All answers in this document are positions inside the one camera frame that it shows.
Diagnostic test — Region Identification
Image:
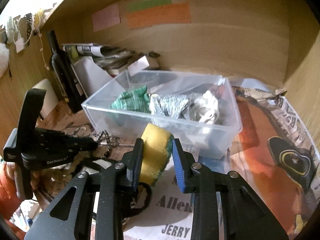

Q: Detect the orange sticky note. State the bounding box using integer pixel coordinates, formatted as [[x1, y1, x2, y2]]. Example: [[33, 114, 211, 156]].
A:
[[127, 3, 191, 29]]

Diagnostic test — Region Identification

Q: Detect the yellow green sponge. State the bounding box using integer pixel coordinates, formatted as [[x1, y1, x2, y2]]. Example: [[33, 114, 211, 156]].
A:
[[140, 124, 174, 186]]

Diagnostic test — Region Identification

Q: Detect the grey knitted cloth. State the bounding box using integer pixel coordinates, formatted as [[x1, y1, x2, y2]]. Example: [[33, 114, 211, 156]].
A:
[[149, 94, 190, 120]]

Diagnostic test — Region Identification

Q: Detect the white crumpled cloth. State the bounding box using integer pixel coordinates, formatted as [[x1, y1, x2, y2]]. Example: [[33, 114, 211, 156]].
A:
[[189, 90, 220, 125]]

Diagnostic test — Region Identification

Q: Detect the left hand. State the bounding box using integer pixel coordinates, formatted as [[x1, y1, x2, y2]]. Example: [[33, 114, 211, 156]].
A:
[[4, 160, 36, 201]]

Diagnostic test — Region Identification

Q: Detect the rolled newspaper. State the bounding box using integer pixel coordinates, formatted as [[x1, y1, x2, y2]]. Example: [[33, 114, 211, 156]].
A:
[[62, 43, 104, 58]]

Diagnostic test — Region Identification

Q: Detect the white plastic container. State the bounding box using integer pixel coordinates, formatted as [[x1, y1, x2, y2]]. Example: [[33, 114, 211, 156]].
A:
[[73, 56, 113, 98]]

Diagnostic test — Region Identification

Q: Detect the pink sticky note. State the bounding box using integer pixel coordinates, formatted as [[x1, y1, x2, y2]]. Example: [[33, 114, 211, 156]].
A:
[[92, 4, 121, 32]]

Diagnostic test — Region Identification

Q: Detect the small white card box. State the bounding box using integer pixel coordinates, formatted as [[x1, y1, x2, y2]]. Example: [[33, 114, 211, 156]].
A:
[[127, 56, 159, 76]]

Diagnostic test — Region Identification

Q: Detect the green sticky note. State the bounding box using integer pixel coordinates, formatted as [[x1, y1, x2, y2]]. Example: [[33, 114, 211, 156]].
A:
[[127, 0, 172, 12]]

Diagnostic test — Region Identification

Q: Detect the green striped sock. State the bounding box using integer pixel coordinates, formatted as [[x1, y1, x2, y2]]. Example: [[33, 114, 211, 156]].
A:
[[110, 86, 151, 113]]

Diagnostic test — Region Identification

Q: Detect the clear plastic storage box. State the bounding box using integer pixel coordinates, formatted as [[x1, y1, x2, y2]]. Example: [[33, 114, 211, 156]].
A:
[[82, 70, 242, 159]]

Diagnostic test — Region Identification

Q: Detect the black white sleep mask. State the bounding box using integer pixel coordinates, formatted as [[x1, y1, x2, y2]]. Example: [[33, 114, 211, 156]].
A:
[[92, 180, 153, 218]]

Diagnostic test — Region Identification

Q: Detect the dark glass bottle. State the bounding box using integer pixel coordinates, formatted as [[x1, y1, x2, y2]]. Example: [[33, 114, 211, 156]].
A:
[[47, 30, 86, 113]]

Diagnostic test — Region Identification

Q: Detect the orange bird poster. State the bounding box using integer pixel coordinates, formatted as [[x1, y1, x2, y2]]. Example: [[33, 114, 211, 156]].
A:
[[122, 84, 320, 240]]

